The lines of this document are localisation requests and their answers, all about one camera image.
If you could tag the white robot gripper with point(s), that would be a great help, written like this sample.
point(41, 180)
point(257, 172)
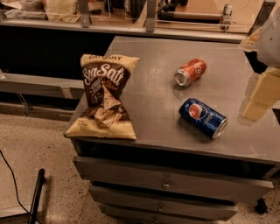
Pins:
point(270, 44)

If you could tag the blue pepsi can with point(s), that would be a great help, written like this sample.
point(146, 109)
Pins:
point(203, 117)

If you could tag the red soda can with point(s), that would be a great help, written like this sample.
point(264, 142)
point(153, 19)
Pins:
point(190, 72)

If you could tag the cluttered background shelf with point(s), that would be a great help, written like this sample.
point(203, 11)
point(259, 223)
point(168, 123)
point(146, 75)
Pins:
point(171, 18)

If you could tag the grey metal drawer cabinet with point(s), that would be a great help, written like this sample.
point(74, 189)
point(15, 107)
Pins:
point(164, 138)

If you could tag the black cabinet caster wheel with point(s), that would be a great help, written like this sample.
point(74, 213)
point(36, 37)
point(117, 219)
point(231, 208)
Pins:
point(261, 207)

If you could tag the top cabinet drawer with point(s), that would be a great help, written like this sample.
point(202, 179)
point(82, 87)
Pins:
point(171, 180)

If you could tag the cabinet drawer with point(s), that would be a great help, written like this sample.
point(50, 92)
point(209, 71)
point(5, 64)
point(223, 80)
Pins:
point(149, 202)
point(171, 180)
point(154, 218)

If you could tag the sea salt chips bag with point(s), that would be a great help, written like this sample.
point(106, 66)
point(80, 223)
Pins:
point(104, 78)

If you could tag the middle cabinet drawer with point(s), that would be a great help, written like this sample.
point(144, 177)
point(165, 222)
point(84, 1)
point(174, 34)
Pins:
point(149, 202)

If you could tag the bottom cabinet drawer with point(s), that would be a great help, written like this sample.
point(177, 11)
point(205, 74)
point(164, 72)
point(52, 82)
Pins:
point(154, 218)

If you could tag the black pole on floor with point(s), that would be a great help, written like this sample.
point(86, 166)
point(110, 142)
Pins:
point(36, 197)

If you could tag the grey metal bench rail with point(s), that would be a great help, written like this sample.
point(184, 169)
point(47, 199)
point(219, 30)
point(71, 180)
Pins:
point(40, 85)

